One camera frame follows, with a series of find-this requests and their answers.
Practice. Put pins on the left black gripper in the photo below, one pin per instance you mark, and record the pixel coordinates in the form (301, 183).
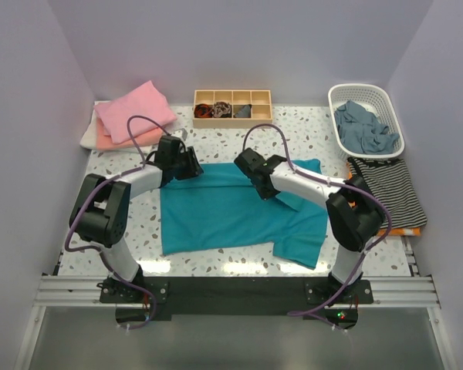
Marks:
(194, 169)

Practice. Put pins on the teal t shirt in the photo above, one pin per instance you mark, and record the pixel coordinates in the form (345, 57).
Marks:
(220, 209)

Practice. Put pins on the brown patterned scrunchie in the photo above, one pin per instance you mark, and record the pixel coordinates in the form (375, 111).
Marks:
(222, 109)

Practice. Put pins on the dark grey folded cloth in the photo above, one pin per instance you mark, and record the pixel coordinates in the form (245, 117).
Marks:
(242, 111)

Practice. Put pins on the black white striped shirt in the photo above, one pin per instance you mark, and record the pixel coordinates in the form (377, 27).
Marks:
(401, 189)

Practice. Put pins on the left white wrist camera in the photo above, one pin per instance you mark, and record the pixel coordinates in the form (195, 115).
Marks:
(182, 134)

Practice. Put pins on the wooden compartment organizer box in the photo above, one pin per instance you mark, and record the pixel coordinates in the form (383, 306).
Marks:
(204, 100)

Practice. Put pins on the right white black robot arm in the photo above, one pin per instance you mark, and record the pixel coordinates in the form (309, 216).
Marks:
(355, 215)

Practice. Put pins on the orange white tie-dye shirt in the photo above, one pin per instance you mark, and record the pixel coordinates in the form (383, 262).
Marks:
(401, 232)

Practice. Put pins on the aluminium extrusion rail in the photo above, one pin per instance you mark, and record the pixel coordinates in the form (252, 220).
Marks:
(388, 292)

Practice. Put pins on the white plastic laundry basket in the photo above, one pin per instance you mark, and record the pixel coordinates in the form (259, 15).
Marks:
(373, 99)

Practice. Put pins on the grey blue t shirt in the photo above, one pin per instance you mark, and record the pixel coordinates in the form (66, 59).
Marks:
(361, 132)

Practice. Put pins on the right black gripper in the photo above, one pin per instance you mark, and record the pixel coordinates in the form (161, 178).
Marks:
(265, 195)

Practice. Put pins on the pink folded t shirt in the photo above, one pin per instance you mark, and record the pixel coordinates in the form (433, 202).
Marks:
(145, 100)

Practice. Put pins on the white folded t shirt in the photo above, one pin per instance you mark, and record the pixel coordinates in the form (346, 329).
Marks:
(95, 139)

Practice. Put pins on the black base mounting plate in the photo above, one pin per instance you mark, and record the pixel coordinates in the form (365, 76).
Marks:
(264, 296)

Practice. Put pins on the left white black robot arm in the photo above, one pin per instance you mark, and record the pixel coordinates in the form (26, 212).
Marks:
(99, 217)

